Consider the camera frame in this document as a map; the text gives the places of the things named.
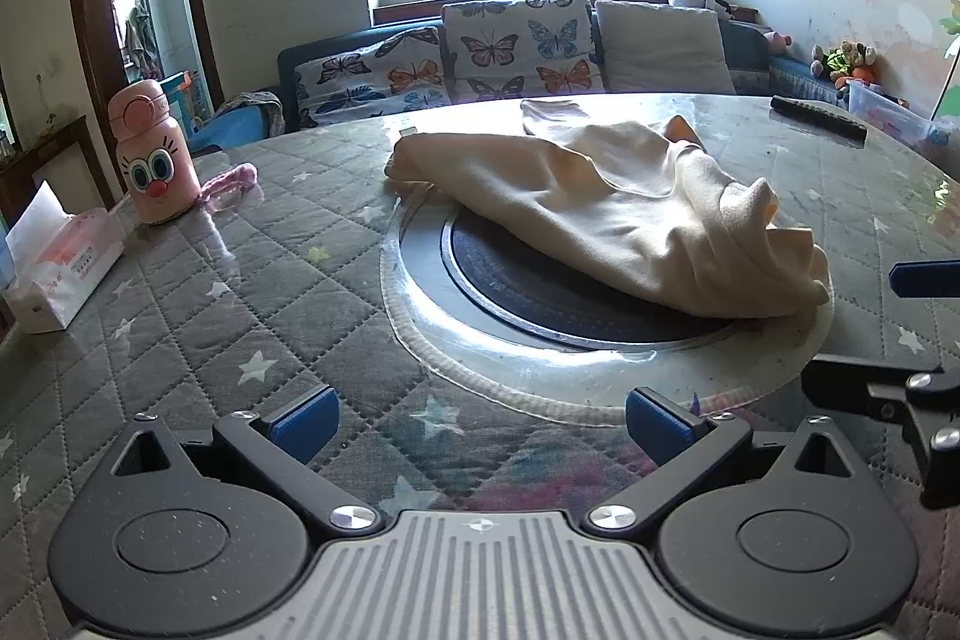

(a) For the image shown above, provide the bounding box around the pink bottle strap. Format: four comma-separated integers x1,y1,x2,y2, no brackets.
196,162,260,214

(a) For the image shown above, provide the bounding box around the round black induction cooker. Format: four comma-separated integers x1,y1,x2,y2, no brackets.
441,209,740,352

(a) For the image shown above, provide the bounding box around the clear plastic storage box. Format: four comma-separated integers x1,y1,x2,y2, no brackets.
847,79,960,150

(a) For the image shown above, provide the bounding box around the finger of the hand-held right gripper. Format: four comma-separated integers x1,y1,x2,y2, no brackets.
890,260,960,300
801,355,960,510

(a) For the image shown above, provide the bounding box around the black remote control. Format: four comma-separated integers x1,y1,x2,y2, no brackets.
770,95,869,142

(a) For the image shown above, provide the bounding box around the blue chair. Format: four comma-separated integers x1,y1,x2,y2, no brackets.
186,104,284,155

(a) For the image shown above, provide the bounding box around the grey plaid cloth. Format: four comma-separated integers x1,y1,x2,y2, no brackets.
217,92,284,135

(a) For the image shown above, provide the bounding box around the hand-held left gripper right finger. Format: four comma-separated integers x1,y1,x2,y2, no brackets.
587,387,857,534

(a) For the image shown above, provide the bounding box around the cream knit garment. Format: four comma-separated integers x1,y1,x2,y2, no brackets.
384,98,835,319

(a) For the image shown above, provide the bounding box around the pink cartoon face bottle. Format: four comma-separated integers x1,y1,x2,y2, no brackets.
109,80,200,226

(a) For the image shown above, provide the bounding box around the white tissue pack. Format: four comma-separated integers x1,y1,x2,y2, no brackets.
2,180,125,333

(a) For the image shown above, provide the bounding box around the upright butterfly print cushion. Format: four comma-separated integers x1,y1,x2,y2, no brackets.
441,0,607,103

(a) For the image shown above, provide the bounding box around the pile of small plush toys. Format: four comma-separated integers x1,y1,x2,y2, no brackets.
811,40,878,86

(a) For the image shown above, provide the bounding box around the colourful pinwheel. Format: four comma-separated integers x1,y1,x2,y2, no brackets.
930,0,960,124

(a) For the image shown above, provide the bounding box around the brown door frame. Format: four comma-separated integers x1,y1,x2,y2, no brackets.
62,0,226,191

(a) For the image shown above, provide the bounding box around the butterfly print side cushion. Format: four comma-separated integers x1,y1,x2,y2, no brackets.
294,26,451,130

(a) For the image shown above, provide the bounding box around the colourful toy box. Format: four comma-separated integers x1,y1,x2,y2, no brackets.
161,72,211,124

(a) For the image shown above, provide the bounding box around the grey pillow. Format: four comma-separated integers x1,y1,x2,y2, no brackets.
595,0,736,95

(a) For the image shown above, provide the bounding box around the blue sofa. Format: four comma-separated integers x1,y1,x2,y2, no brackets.
277,2,852,135

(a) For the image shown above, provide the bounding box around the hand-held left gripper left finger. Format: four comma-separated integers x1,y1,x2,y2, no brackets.
112,385,385,534

